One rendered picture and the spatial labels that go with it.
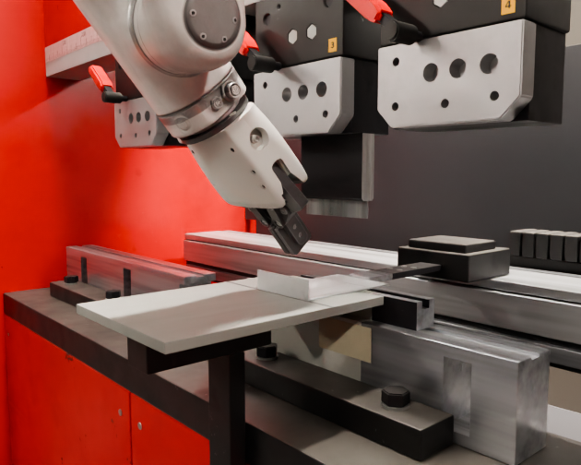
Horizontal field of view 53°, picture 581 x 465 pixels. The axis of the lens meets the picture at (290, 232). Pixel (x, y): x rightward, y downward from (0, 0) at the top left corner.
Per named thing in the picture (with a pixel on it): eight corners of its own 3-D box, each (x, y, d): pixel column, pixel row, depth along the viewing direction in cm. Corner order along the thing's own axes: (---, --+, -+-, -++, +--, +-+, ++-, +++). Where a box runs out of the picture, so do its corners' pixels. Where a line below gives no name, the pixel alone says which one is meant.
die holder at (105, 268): (66, 289, 130) (65, 246, 129) (93, 285, 134) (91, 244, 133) (184, 336, 92) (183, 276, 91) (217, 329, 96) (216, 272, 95)
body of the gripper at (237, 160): (264, 78, 53) (320, 173, 59) (202, 90, 61) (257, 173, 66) (211, 129, 50) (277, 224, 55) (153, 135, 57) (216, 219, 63)
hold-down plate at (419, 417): (225, 375, 74) (225, 351, 74) (258, 365, 78) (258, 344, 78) (420, 462, 52) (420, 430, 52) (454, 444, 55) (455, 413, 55)
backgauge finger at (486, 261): (324, 284, 77) (324, 246, 76) (440, 264, 94) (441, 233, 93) (397, 299, 68) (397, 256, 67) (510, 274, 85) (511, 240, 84)
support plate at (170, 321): (76, 313, 59) (76, 304, 59) (276, 281, 76) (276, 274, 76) (164, 355, 46) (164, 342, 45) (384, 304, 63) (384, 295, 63)
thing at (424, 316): (288, 299, 75) (288, 276, 75) (305, 296, 77) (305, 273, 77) (416, 330, 60) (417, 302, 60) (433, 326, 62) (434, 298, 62)
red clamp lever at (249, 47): (219, 15, 70) (258, 59, 65) (246, 20, 73) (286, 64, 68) (214, 29, 71) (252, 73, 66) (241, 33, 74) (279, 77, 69)
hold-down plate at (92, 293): (49, 295, 122) (49, 281, 122) (75, 292, 126) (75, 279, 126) (111, 323, 100) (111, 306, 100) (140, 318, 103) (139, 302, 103)
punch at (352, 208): (301, 214, 73) (301, 137, 72) (313, 213, 74) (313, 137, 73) (361, 219, 65) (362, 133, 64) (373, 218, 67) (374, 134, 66)
